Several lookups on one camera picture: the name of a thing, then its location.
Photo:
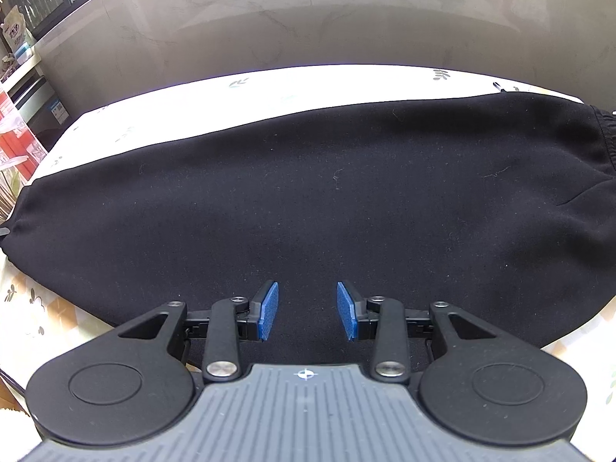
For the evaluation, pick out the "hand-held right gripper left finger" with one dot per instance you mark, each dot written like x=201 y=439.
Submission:
x=267 y=310

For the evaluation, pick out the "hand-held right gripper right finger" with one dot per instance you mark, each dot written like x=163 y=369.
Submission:
x=347 y=310

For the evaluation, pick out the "black pants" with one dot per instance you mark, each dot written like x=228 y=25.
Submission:
x=313 y=192

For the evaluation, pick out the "black appliance with blue label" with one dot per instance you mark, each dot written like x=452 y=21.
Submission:
x=53 y=115

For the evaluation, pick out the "red white leaf print curtain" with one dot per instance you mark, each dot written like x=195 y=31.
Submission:
x=12 y=144

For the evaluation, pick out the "blue white packet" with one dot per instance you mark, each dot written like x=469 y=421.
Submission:
x=23 y=52

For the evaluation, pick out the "white refill pouch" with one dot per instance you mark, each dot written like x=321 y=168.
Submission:
x=14 y=29

